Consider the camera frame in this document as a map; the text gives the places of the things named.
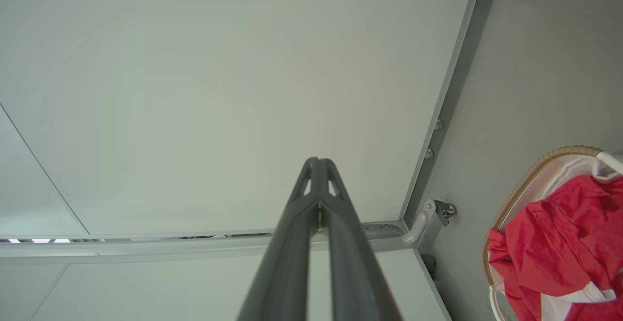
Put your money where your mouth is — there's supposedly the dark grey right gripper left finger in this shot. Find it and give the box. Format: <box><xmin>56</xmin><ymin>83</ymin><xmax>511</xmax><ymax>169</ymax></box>
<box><xmin>237</xmin><ymin>158</ymin><xmax>320</xmax><ymax>321</ymax></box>

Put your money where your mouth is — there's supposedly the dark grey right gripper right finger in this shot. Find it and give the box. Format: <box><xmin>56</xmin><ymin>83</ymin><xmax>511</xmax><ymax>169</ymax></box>
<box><xmin>319</xmin><ymin>159</ymin><xmax>403</xmax><ymax>321</ymax></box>

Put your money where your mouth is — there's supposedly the red and white garment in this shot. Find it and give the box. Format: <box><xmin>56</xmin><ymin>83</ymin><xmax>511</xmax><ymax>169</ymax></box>
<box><xmin>488</xmin><ymin>174</ymin><xmax>623</xmax><ymax>321</ymax></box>

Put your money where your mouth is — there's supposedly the black caster wheel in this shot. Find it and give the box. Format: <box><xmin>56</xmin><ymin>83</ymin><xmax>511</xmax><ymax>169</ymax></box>
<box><xmin>435</xmin><ymin>200</ymin><xmax>457</xmax><ymax>227</ymax></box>

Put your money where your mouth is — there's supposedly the wicker laundry basket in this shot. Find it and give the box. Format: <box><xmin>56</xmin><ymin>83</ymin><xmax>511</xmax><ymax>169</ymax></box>
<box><xmin>482</xmin><ymin>145</ymin><xmax>605</xmax><ymax>321</ymax></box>

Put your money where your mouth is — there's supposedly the white fabric basket liner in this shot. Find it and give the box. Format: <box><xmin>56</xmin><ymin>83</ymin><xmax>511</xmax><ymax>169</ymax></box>
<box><xmin>489</xmin><ymin>151</ymin><xmax>623</xmax><ymax>321</ymax></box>

